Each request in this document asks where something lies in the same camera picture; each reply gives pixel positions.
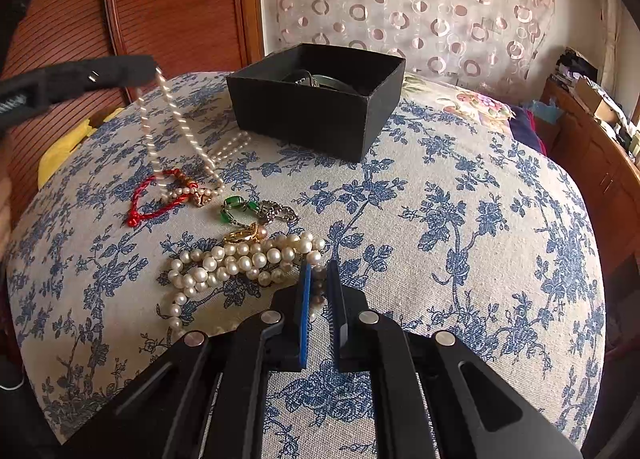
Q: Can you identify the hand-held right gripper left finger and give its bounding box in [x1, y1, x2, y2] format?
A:
[57, 259, 313, 459]

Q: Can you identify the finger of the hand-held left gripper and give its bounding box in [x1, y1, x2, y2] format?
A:
[30, 54, 160, 102]

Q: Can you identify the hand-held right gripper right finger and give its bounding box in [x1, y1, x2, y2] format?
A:
[326, 259, 583, 459]

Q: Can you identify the large pearl necklace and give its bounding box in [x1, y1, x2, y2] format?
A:
[157, 222, 328, 335]

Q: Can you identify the small pearl necklace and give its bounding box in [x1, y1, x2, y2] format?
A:
[137, 66, 253, 207]

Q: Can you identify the black cardboard box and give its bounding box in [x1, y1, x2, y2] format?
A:
[226, 43, 407, 164]

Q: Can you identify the person's left hand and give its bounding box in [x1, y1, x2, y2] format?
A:
[0, 132, 15, 252]

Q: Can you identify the yellow plush toy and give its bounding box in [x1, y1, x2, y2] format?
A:
[39, 106, 126, 185]

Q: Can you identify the blue floral bedsheet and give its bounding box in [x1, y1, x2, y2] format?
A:
[5, 70, 606, 459]

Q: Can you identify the pink floral quilt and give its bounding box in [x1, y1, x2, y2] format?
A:
[400, 72, 516, 127]

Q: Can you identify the dark blue pillow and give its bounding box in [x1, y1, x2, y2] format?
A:
[507, 106, 551, 155]

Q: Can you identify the blue tissue box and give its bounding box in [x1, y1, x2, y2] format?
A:
[530, 96, 566, 127]

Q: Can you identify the wooden cabinet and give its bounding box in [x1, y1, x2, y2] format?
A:
[542, 76, 640, 260]

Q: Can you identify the open cardboard box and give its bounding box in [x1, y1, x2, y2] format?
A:
[575, 76, 618, 122]

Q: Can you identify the pile of clutter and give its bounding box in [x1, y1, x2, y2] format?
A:
[552, 46, 598, 85]

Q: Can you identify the tied window curtain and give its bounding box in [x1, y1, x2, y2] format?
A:
[585, 0, 626, 75]

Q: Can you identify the red cord bracelet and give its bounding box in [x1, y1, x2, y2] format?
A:
[125, 168, 201, 229]

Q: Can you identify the green jade bracelet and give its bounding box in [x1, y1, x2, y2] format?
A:
[220, 195, 301, 226]

